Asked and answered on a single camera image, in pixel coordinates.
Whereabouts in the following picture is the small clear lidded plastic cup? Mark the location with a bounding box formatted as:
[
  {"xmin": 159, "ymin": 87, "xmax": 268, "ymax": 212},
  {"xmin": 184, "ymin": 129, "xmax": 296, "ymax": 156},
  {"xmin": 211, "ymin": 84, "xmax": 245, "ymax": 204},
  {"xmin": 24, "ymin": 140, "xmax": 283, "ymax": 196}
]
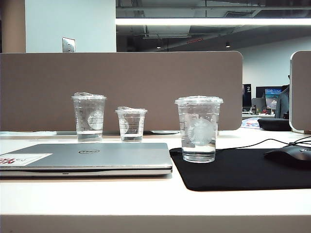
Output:
[{"xmin": 115, "ymin": 105, "xmax": 148, "ymax": 143}]

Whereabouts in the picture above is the silver Dell laptop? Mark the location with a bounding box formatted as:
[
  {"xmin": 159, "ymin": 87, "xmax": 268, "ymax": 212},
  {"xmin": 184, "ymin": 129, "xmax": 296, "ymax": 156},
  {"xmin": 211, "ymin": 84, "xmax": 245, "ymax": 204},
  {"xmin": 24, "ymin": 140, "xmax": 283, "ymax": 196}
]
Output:
[{"xmin": 0, "ymin": 142, "xmax": 173, "ymax": 178}]

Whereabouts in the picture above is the tall clear lidded plastic cup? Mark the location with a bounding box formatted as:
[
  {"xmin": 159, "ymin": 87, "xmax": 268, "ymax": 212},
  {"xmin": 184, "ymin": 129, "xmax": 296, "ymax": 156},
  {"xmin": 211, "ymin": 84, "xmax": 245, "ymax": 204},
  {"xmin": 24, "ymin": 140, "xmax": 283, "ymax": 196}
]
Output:
[{"xmin": 71, "ymin": 91, "xmax": 107, "ymax": 143}]

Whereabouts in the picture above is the white and red laptop sticker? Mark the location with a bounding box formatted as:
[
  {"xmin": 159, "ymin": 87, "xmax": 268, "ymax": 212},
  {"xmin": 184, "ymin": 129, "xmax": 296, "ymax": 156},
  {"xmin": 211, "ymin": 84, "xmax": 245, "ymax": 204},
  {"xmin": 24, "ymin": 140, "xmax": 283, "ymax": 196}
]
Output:
[{"xmin": 0, "ymin": 152, "xmax": 53, "ymax": 167}]

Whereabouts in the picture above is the wide brown desk divider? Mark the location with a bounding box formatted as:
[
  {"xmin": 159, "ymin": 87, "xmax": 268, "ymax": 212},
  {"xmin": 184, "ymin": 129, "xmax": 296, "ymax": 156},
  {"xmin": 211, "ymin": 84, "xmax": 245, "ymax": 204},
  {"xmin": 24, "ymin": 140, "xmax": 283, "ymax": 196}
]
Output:
[{"xmin": 0, "ymin": 50, "xmax": 243, "ymax": 132}]

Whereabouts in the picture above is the black sign with white numeral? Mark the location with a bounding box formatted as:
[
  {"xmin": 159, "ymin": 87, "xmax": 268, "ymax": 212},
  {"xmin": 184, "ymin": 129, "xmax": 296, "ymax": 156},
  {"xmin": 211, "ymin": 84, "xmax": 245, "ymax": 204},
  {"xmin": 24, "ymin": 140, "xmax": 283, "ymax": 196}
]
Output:
[{"xmin": 242, "ymin": 83, "xmax": 252, "ymax": 107}]

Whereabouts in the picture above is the blue and red printed sheet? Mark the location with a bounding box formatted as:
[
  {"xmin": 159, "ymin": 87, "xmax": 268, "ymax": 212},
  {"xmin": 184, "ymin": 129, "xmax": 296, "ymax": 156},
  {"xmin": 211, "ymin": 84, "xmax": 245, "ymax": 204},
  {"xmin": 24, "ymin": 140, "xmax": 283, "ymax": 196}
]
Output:
[{"xmin": 242, "ymin": 117, "xmax": 259, "ymax": 128}]

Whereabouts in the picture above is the black mouse pad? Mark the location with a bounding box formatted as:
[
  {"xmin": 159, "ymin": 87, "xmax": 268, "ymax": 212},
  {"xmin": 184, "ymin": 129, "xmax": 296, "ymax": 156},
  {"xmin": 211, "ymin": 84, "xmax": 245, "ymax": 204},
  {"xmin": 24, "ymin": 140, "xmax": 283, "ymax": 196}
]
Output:
[{"xmin": 169, "ymin": 147, "xmax": 311, "ymax": 192}]

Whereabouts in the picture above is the long ceiling light strip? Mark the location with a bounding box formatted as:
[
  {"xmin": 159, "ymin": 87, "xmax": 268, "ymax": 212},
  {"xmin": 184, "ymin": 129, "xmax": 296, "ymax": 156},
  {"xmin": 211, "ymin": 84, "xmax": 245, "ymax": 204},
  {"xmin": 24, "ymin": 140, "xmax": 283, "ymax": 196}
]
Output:
[{"xmin": 115, "ymin": 18, "xmax": 311, "ymax": 26}]

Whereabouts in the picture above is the background computer monitor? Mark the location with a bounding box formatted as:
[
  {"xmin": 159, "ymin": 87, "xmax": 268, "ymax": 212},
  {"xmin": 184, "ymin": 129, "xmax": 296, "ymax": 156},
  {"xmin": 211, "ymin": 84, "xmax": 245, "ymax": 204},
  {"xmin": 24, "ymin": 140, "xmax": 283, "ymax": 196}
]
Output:
[{"xmin": 264, "ymin": 87, "xmax": 284, "ymax": 110}]

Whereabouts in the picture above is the person in dark jacket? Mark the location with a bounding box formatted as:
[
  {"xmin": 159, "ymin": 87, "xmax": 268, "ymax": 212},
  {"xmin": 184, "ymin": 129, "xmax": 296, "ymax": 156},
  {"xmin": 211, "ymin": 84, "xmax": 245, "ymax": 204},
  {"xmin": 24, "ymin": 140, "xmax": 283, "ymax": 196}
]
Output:
[{"xmin": 274, "ymin": 74, "xmax": 291, "ymax": 119}]

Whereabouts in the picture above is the black computer mouse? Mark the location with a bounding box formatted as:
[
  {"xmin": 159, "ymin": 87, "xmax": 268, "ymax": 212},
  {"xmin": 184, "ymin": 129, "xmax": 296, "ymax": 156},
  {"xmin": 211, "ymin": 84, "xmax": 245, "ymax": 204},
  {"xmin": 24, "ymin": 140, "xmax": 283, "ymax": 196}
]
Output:
[{"xmin": 263, "ymin": 146, "xmax": 311, "ymax": 168}]

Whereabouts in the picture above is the brown divider with white edge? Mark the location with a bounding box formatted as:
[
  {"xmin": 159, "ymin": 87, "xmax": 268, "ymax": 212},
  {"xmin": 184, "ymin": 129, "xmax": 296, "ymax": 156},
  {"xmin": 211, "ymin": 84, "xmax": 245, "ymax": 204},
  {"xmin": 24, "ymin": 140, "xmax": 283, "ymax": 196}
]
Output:
[{"xmin": 289, "ymin": 50, "xmax": 311, "ymax": 133}]

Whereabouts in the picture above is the metal wall switch plate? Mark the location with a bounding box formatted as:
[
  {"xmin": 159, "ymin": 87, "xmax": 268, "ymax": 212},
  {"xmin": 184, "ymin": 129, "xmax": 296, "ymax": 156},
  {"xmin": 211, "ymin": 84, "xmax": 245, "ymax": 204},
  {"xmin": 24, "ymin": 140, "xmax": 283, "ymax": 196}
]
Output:
[{"xmin": 62, "ymin": 36, "xmax": 75, "ymax": 53}]

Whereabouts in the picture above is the thin black mouse cable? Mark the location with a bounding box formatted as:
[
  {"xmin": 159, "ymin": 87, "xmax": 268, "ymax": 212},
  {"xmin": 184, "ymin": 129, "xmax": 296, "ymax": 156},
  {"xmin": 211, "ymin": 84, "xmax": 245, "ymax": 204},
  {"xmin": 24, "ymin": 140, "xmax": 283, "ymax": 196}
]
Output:
[{"xmin": 176, "ymin": 138, "xmax": 292, "ymax": 153}]

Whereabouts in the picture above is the thin black desk cable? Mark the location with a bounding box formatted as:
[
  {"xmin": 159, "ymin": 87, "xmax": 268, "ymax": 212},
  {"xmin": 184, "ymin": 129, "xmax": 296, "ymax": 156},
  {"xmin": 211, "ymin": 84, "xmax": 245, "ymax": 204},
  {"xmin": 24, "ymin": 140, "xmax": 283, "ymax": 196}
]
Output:
[{"xmin": 289, "ymin": 135, "xmax": 311, "ymax": 146}]

